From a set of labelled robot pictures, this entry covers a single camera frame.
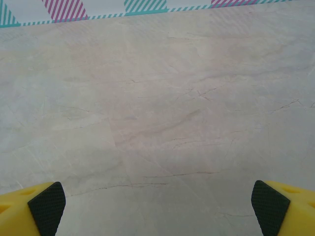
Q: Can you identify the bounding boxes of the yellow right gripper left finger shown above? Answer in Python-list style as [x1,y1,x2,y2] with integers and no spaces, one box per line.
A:
[0,181,66,236]

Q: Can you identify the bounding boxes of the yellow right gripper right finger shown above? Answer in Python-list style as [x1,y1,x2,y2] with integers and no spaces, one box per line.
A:
[251,179,315,236]

